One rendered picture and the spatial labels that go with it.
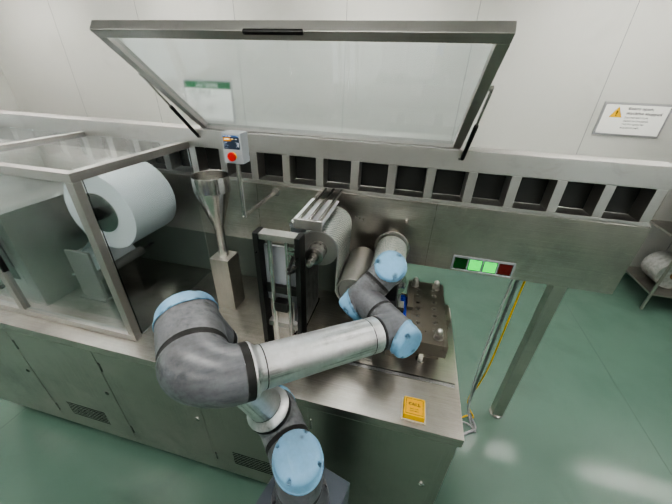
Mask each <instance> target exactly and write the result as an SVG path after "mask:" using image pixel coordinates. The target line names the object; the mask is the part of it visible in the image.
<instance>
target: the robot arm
mask: <svg viewBox="0 0 672 504"><path fill-rule="evenodd" d="M406 272H407V263H406V260H405V258H404V257H403V256H402V254H400V253H399V252H397V251H394V250H387V251H384V252H382V253H381V254H380V255H379V256H378V257H377V258H376V260H375V263H374V264H373V265H372V266H371V267H370V268H369V269H368V270H367V271H366V272H365V273H364V274H363V275H362V276H361V277H360V278H359V279H358V280H357V281H356V282H355V283H354V284H353V285H352V286H351V287H350V288H349V289H347V291H346V292H345V293H344V295H343V296H342V297H341V298H340V300H339V305H340V307H341V308H342V309H343V310H344V311H345V312H346V314H347V315H348V316H349V317H350V318H352V319H353V320H354V321H351V322H347V323H343V324H339V325H335V326H331V327H327V328H323V329H319V330H314V331H310V332H306V333H302V334H298V335H294V336H290V337H286V338H282V339H278V340H273V341H269V342H265V343H261V344H257V345H253V344H251V343H250V342H248V341H244V342H239V343H238V336H237V334H236V332H235V331H234V330H233V329H232V327H231V326H230V325H229V324H228V323H227V322H226V320H225V319H224V318H223V317H222V315H221V314H220V312H219V307H218V303H217V302H216V301H215V300H214V298H213V297H212V296H211V295H209V294H208V293H206V292H203V291H190V290H189V291H183V292H179V293H177V294H174V295H172V296H170V297H169V298H167V299H166V300H164V301H163V302H162V303H161V304H160V305H159V307H158V308H157V310H156V312H155V314H154V321H153V324H152V329H153V332H154V344H155V363H156V364H155V372H156V378H157V381H158V383H159V385H160V387H161V389H162V390H163V391H164V392H165V393H166V394H167V395H168V396H169V397H170V398H172V399H173V400H175V401H177V402H179V403H181V404H184V405H187V406H191V407H197V408H205V409H219V408H228V407H234V406H237V407H238V408H240V409H241V410H242V411H243V412H244V413H245V414H246V415H247V422H248V424H249V426H250V427H251V428H252V429H253V430H254V431H255V432H256V433H257V434H259V435H260V437H261V439H262V442H263V445H264V448H265V451H266V454H267V457H268V460H269V464H270V467H271V470H272V473H273V476H274V480H275V486H274V489H273V492H272V498H271V504H329V490H328V486H327V483H326V480H325V478H324V477H323V469H324V456H323V451H322V448H321V445H320V443H319V441H318V439H317V438H316V437H315V436H314V435H313V434H312V433H311V432H309V429H308V427H307V425H306V423H305V421H304V419H303V416H302V414H301V412H300V410H299V408H298V406H297V403H296V400H295V397H294V395H293V394H292V393H291V391H290V390H289V389H288V388H287V387H285V386H283V385H282V384H285V383H288V382H292V381H295V380H298V379H301V378H304V377H307V376H310V375H313V374H316V373H319V372H322V371H325V370H328V369H332V368H335V367H338V366H341V365H344V364H347V363H350V362H353V361H356V360H359V359H362V358H365V357H368V356H372V355H375V354H378V353H381V352H384V351H387V350H390V352H391V353H392V354H394V355H395V356H396V357H397V358H406V357H408V356H410V355H411V354H413V353H414V352H415V351H416V350H417V349H418V347H419V345H420V343H421V340H422V334H421V331H420V330H419V329H418V328H417V327H416V326H415V325H414V324H413V323H412V321H411V320H410V319H408V318H407V317H406V316H405V315H404V314H403V313H402V312H401V311H400V310H398V309H397V308H396V304H397V296H398V288H405V284H406V283H404V282H402V279H403V278H404V276H405V274H406Z"/></svg>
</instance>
